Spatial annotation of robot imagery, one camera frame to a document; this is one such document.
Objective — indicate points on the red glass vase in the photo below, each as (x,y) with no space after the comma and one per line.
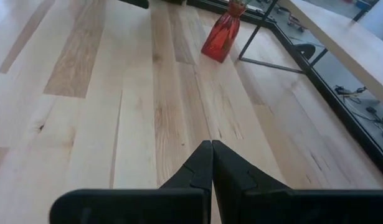
(222,34)

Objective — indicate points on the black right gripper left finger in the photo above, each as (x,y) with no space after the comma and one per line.
(194,174)

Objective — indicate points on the black table clamp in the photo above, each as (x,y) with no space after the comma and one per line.
(306,49)

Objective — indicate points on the wooden shelf with black legs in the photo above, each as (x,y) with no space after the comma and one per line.
(350,43)

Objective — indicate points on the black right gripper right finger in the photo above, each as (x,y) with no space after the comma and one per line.
(231,180)

